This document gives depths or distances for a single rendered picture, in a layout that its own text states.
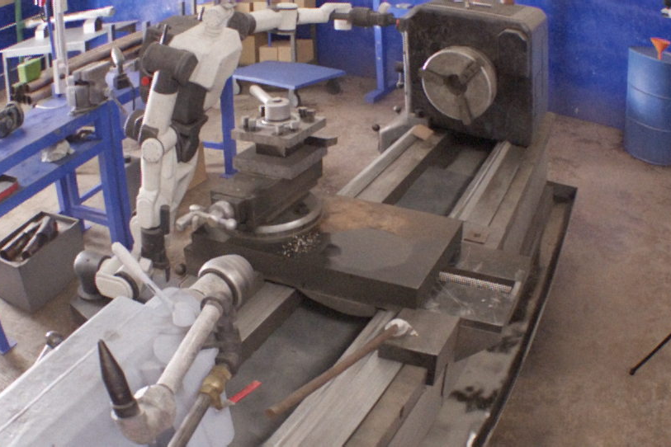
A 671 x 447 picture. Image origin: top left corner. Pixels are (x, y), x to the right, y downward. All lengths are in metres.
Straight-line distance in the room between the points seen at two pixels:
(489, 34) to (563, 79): 3.42
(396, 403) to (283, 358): 0.38
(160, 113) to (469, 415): 1.25
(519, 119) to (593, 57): 3.31
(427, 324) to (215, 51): 1.07
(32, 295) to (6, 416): 2.41
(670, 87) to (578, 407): 3.07
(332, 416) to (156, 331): 0.43
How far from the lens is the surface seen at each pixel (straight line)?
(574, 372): 2.65
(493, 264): 1.57
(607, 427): 2.44
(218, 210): 1.49
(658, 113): 4.95
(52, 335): 0.99
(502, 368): 1.99
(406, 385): 1.27
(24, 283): 3.14
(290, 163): 1.58
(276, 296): 1.53
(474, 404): 1.86
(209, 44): 2.01
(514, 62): 2.25
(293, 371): 1.49
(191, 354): 0.71
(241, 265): 1.09
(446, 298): 1.44
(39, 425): 0.79
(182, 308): 0.89
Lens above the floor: 1.68
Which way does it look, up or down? 28 degrees down
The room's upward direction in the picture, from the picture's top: 3 degrees counter-clockwise
